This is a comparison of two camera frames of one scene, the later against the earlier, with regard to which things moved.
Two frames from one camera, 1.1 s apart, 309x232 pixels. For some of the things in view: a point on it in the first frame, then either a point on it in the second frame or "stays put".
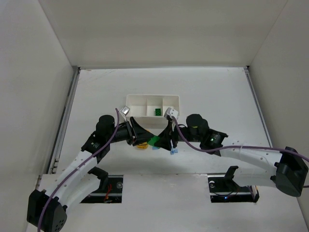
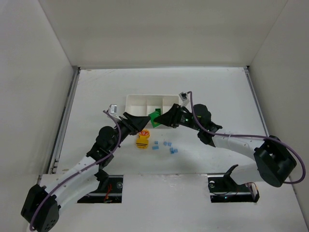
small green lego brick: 158,111 stays put
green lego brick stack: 152,141 to 153,115
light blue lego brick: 173,152 stays put
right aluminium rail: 246,70 stays put
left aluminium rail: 59,139 stays put
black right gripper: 172,135 to 176,116
